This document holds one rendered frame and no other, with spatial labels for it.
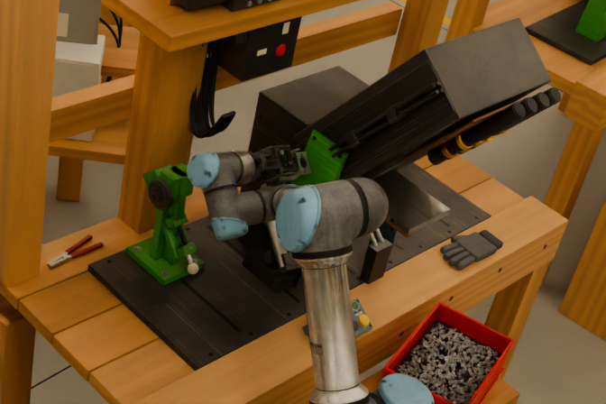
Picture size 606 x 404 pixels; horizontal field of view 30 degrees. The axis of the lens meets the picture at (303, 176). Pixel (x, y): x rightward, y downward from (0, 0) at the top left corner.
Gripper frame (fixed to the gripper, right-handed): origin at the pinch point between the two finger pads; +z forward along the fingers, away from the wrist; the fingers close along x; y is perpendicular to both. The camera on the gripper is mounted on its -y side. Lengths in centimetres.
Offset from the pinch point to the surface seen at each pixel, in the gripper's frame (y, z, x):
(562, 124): -81, 309, 28
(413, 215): 16.6, 19.9, -18.1
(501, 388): 20, 35, -64
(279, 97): -8.2, 10.0, 19.5
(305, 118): -1.0, 9.3, 11.9
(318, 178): 4.1, 2.9, -4.4
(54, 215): -172, 61, 22
